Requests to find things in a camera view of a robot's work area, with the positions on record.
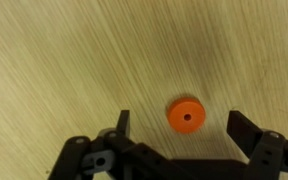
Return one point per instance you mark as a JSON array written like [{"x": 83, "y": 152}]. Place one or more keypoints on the orange disc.
[{"x": 177, "y": 113}]

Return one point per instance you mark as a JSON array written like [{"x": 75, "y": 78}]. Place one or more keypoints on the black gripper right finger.
[{"x": 267, "y": 156}]

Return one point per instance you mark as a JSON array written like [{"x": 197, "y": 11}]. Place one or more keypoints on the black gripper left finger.
[{"x": 117, "y": 156}]

